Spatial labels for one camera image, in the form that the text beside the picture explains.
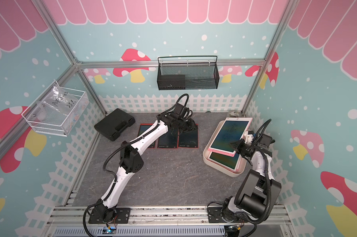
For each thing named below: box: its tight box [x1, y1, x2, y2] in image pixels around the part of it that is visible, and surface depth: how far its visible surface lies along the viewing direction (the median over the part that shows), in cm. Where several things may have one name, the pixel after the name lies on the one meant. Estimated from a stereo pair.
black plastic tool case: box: [94, 108, 136, 142], surface depth 111 cm
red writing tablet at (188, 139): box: [177, 123, 199, 149], surface depth 104 cm
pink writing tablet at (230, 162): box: [207, 151, 242, 172], surface depth 93 cm
